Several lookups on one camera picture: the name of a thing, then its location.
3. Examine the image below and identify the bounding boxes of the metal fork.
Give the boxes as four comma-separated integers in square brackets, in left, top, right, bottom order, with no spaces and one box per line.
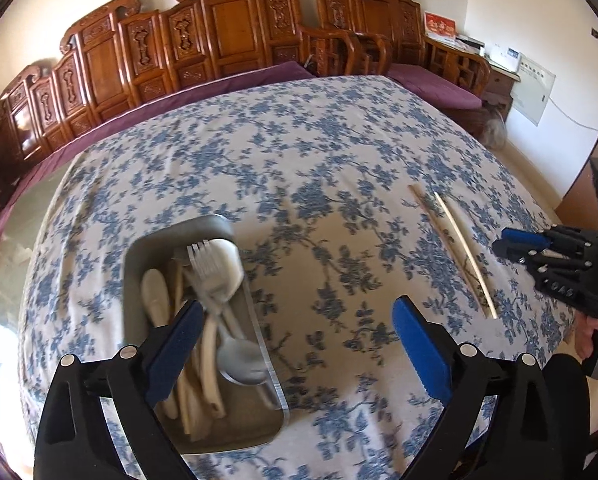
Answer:
[186,242,280,408]

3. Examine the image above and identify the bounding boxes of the metal spoon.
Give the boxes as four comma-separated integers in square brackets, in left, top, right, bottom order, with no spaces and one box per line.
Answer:
[199,305,271,387]

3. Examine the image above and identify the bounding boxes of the pale wooden chopstick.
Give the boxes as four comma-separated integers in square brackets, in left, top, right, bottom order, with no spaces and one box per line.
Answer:
[434,191,499,320]

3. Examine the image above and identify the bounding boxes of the metal tray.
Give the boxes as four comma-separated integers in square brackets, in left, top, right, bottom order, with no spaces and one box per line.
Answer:
[123,214,291,453]

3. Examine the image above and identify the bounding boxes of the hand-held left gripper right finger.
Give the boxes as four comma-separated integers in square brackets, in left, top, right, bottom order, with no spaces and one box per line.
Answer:
[391,296,560,480]

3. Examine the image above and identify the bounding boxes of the carved wooden armchair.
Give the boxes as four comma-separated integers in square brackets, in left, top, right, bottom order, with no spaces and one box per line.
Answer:
[315,0,492,111]

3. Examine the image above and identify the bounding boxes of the blue floral tablecloth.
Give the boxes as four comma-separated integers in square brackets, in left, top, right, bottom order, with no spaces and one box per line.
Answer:
[19,75,577,480]

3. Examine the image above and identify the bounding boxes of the wooden spoon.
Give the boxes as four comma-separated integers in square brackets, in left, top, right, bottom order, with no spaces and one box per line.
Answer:
[171,255,209,443]

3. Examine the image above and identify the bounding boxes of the short purple seat cushion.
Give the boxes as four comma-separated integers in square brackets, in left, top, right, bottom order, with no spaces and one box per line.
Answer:
[388,62,483,111]

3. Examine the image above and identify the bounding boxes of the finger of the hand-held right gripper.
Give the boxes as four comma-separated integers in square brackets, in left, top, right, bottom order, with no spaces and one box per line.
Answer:
[502,226,598,257]
[492,241,591,307]

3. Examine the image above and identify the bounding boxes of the long carved wooden sofa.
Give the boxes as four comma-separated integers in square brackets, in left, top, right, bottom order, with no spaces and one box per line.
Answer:
[0,0,360,178]

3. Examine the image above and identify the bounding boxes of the stack of papers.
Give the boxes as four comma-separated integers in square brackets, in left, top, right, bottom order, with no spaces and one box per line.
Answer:
[454,34,486,54]

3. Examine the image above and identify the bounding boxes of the white electrical panel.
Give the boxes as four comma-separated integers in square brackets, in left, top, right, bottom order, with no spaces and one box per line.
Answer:
[509,57,557,127]

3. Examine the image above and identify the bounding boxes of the white box device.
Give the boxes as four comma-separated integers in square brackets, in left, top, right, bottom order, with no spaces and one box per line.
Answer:
[484,45,523,74]

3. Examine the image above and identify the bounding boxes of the dark wooden chopstick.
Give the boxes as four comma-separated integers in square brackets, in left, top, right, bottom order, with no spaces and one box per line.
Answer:
[409,185,487,313]

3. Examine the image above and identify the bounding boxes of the clear plastic bag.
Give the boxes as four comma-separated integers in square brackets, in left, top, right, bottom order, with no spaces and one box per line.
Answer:
[479,102,509,151]

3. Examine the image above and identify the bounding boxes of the cream plastic spoon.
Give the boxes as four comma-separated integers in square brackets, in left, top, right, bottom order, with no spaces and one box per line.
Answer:
[140,268,181,418]

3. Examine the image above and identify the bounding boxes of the red box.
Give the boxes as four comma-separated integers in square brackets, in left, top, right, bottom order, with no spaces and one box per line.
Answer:
[424,12,458,42]

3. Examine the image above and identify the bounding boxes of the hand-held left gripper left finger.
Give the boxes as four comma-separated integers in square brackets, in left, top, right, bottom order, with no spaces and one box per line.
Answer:
[34,300,205,480]

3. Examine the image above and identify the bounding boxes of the white cable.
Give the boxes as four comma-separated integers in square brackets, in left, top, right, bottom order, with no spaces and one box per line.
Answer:
[548,96,598,132]

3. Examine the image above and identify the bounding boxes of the person's right hand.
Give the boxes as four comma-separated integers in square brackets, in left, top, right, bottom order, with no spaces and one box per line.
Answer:
[572,311,598,361]

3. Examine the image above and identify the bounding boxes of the long purple seat cushion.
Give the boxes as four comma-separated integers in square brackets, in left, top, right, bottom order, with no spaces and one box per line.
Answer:
[0,62,316,256]

